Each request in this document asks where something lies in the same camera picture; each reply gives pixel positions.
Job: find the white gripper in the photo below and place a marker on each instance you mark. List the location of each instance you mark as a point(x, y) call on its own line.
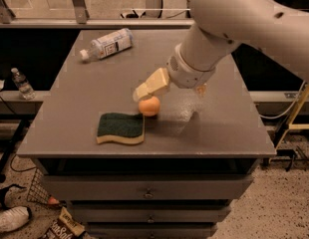
point(184, 73)

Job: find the orange fruit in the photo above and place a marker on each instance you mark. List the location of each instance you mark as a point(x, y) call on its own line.
point(150, 107)

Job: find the green and yellow sponge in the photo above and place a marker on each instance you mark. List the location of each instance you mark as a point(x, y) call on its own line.
point(121, 128)

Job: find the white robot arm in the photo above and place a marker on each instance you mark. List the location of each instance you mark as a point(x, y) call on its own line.
point(219, 27)

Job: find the grey drawer cabinet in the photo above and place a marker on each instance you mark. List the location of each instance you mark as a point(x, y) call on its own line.
point(197, 156)

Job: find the lying plastic bottle white label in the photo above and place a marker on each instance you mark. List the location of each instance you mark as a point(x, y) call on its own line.
point(108, 45)

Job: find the small upright water bottle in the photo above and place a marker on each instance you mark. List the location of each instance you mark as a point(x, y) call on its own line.
point(22, 84)

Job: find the snack bag on floor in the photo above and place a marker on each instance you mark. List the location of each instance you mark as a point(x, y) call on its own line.
point(64, 227)

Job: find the white shoe on floor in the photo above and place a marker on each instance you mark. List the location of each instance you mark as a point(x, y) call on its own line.
point(14, 218)

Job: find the yellow robot base frame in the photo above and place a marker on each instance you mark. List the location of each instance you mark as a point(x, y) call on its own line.
point(288, 124)

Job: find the black stand with cable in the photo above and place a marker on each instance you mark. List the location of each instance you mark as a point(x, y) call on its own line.
point(23, 123)

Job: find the wire mesh basket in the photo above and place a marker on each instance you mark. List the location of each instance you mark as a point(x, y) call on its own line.
point(37, 193)

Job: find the metal railing frame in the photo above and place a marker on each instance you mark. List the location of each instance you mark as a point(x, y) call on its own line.
point(94, 14)

